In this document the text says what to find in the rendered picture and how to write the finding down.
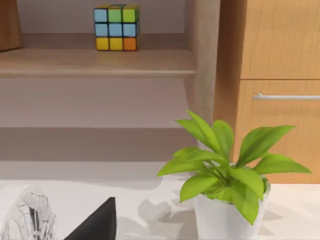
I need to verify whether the wooden cupboard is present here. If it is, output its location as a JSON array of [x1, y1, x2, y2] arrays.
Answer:
[[213, 0, 320, 185]]

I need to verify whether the green plant in white pot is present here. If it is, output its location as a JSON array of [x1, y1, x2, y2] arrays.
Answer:
[[156, 110, 313, 240]]

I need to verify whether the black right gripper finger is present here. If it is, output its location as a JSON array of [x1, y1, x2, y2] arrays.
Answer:
[[63, 196, 117, 240]]

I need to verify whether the wooden door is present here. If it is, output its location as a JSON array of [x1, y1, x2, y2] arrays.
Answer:
[[239, 0, 320, 81]]

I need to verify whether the open wooden shelf unit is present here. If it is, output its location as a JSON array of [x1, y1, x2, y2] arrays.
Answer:
[[0, 0, 221, 183]]

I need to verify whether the long metal handle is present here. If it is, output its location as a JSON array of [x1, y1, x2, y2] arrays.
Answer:
[[252, 92, 320, 101]]

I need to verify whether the multicoloured puzzle cube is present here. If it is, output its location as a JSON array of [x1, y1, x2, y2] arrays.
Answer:
[[93, 3, 141, 52]]

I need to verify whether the wooden drawer front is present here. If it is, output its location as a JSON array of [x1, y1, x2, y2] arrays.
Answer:
[[232, 79, 320, 185]]

